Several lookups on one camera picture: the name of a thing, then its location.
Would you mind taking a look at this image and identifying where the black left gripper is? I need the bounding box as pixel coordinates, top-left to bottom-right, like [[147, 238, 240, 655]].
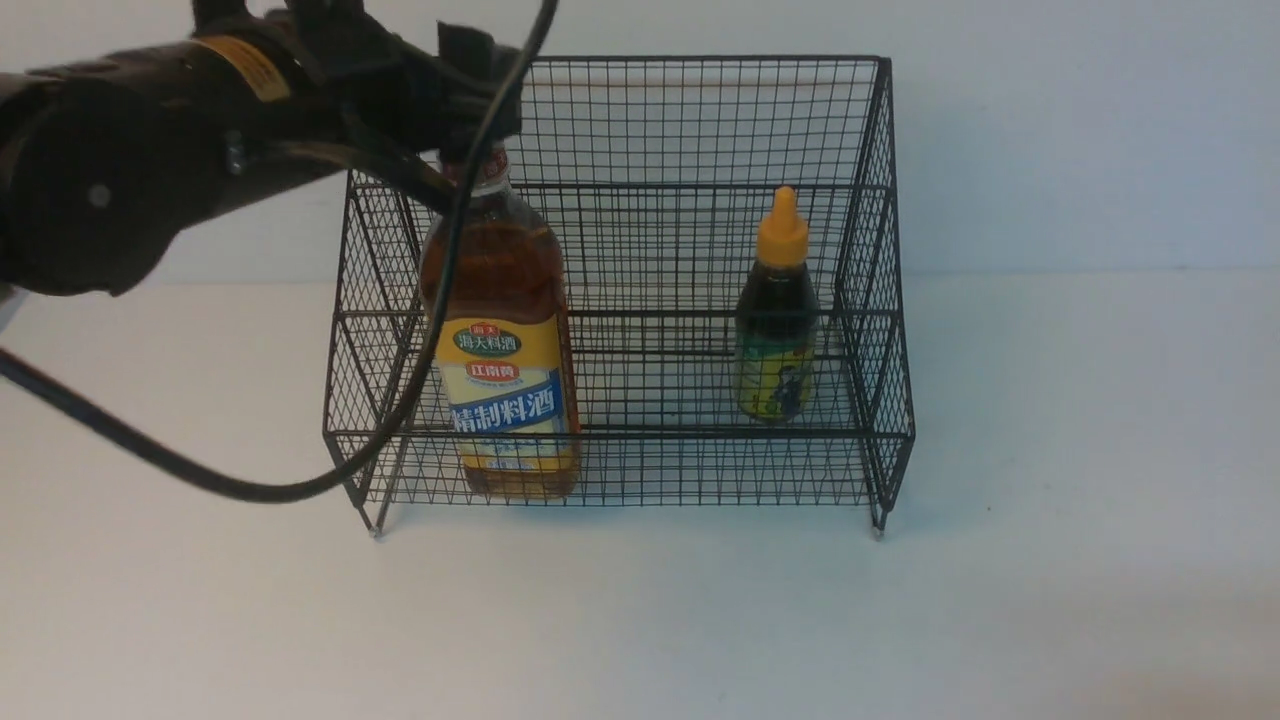
[[285, 1, 525, 215]]

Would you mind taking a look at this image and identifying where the large cooking wine bottle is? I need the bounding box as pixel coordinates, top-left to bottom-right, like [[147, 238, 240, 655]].
[[435, 145, 581, 500]]

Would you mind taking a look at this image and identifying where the small dark sauce bottle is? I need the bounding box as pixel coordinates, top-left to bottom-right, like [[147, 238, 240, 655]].
[[733, 186, 820, 425]]

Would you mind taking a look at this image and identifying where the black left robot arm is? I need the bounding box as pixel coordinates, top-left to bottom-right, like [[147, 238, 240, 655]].
[[1, 1, 556, 296]]

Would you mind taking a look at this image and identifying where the black wire mesh shelf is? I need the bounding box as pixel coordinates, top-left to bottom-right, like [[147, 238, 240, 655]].
[[323, 55, 916, 539]]

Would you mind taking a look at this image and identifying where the black cable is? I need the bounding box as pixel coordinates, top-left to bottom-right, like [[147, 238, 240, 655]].
[[0, 0, 561, 503]]

